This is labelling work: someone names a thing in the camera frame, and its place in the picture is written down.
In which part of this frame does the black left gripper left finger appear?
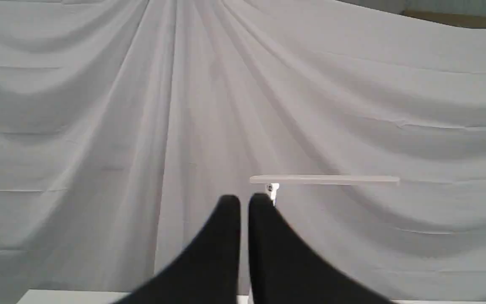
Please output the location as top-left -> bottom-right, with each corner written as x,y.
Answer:
118,195 -> 241,304

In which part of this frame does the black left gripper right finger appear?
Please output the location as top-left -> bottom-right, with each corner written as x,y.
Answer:
248,193 -> 392,304

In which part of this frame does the white desk lamp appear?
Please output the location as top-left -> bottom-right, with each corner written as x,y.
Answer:
249,174 -> 400,205

